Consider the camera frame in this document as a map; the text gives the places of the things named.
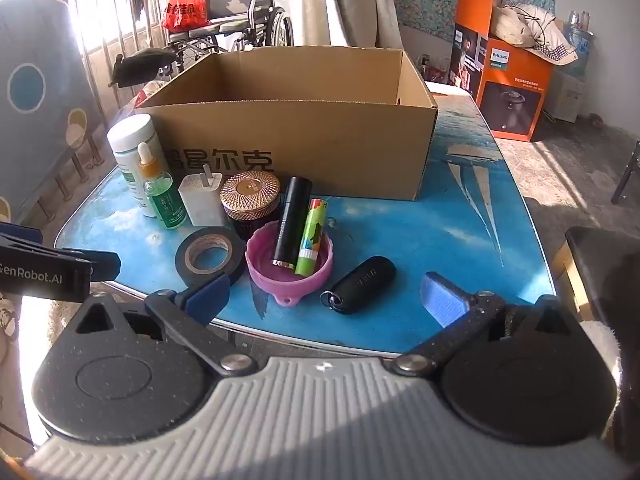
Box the dark stool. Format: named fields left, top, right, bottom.
left=550, top=226, right=640, bottom=321

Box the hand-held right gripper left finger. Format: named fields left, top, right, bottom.
left=72, top=272, right=253, bottom=378

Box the orange appliance carton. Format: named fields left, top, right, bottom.
left=450, top=0, right=555, bottom=142

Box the grey blanket with circles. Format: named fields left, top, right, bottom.
left=0, top=0, right=108, bottom=226

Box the green dropper bottle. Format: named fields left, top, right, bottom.
left=137, top=142, right=187, bottom=231

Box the black lipstick tube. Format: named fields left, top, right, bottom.
left=272, top=176, right=313, bottom=267

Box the metal railing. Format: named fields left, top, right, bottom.
left=65, top=0, right=171, bottom=126

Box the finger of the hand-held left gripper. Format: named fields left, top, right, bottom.
left=89, top=248, right=122, bottom=281

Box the green lip balm tube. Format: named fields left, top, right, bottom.
left=294, top=198, right=328, bottom=276

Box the rose gold lid jar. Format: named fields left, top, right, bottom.
left=220, top=171, right=282, bottom=241

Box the black tape roll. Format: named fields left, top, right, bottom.
left=177, top=227, right=247, bottom=291

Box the wheelchair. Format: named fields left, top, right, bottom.
left=167, top=0, right=294, bottom=68

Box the white charger plug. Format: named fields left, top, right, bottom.
left=178, top=169, right=228, bottom=227

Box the black car key fob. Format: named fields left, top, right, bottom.
left=320, top=256, right=397, bottom=315

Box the clear water jug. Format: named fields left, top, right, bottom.
left=565, top=10, right=596, bottom=78

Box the white pill bottle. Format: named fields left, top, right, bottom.
left=106, top=113, right=168, bottom=218

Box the grey curtain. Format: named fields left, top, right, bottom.
left=292, top=0, right=406, bottom=51

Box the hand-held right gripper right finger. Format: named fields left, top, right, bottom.
left=391, top=272, right=583, bottom=378

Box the brown cardboard box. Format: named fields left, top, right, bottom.
left=134, top=46, right=439, bottom=202

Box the pink plastic lid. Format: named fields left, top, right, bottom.
left=245, top=219, right=334, bottom=307

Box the beige cloth hat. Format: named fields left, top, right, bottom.
left=487, top=2, right=578, bottom=66

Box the black metal frame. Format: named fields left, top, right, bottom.
left=612, top=141, right=640, bottom=206

